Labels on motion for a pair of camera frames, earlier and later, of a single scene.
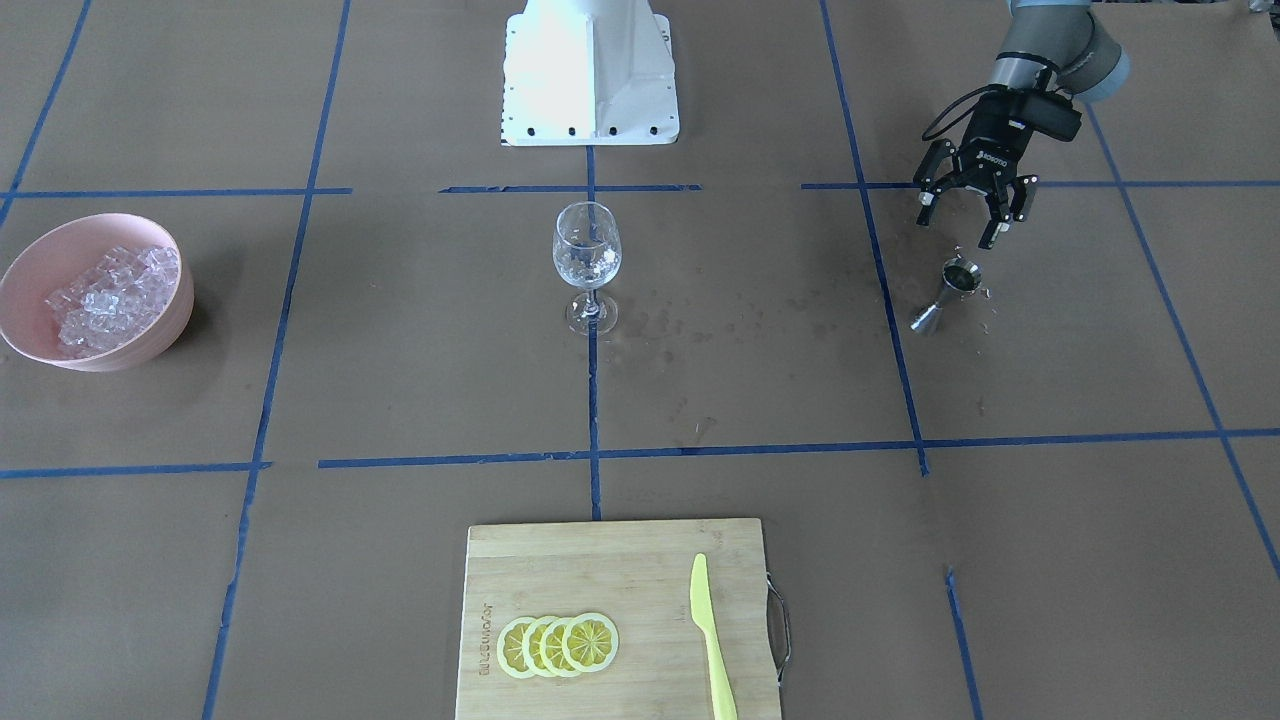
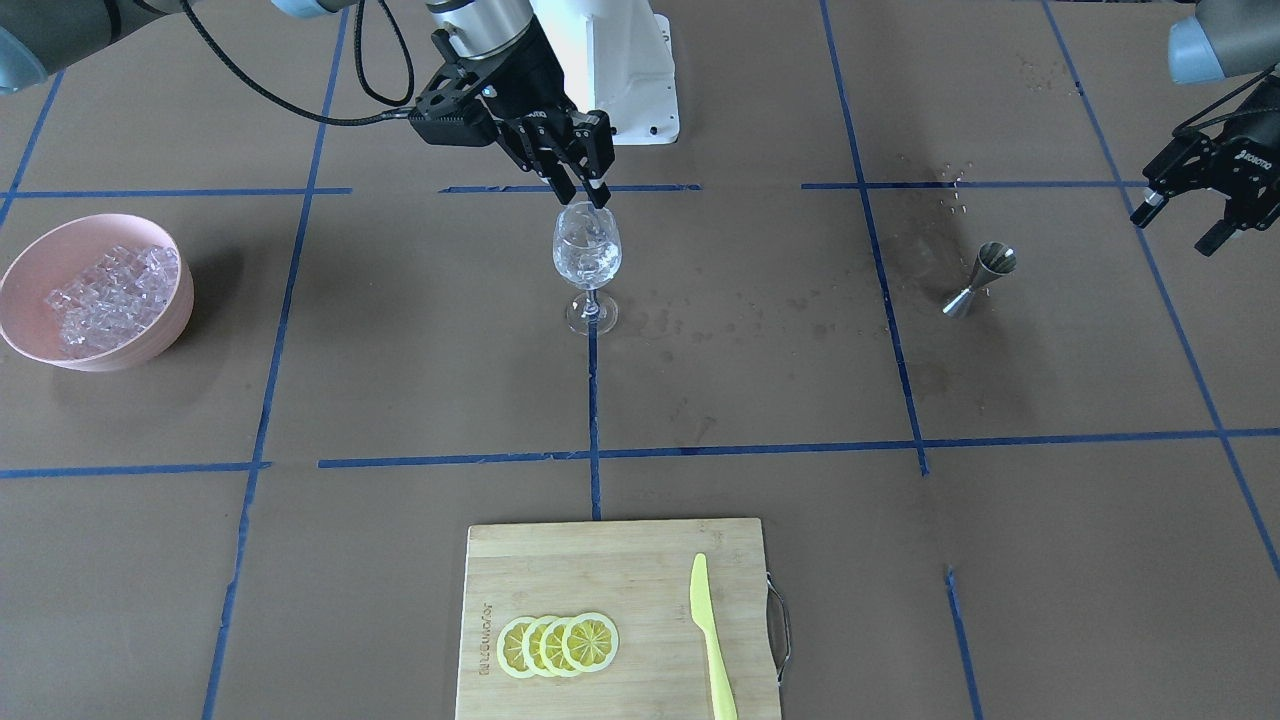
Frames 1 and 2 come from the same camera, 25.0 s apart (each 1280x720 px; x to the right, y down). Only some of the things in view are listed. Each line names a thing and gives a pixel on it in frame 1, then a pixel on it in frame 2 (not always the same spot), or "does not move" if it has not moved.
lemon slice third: x=551 y=647 does not move
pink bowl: x=62 y=252 does not move
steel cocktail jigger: x=959 y=274 → x=994 y=259
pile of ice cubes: x=106 y=303 does not move
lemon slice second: x=531 y=646 does not move
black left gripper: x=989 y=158 → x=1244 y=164
